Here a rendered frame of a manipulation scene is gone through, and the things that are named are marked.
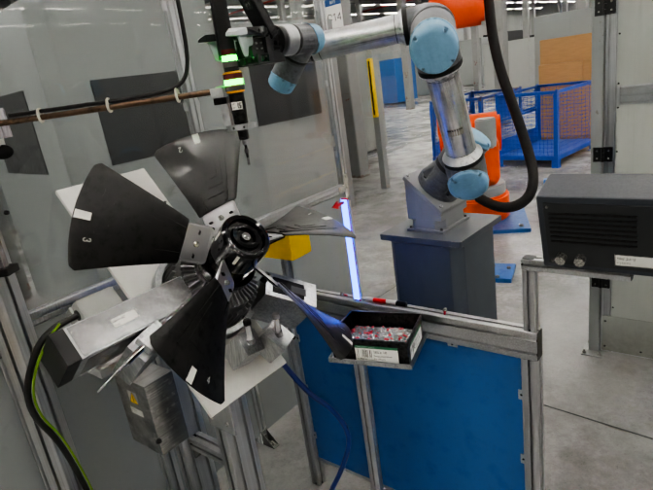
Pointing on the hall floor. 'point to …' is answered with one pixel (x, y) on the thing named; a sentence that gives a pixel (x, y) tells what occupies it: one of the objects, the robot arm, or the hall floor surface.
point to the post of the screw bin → (368, 426)
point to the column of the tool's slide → (15, 355)
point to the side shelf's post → (171, 471)
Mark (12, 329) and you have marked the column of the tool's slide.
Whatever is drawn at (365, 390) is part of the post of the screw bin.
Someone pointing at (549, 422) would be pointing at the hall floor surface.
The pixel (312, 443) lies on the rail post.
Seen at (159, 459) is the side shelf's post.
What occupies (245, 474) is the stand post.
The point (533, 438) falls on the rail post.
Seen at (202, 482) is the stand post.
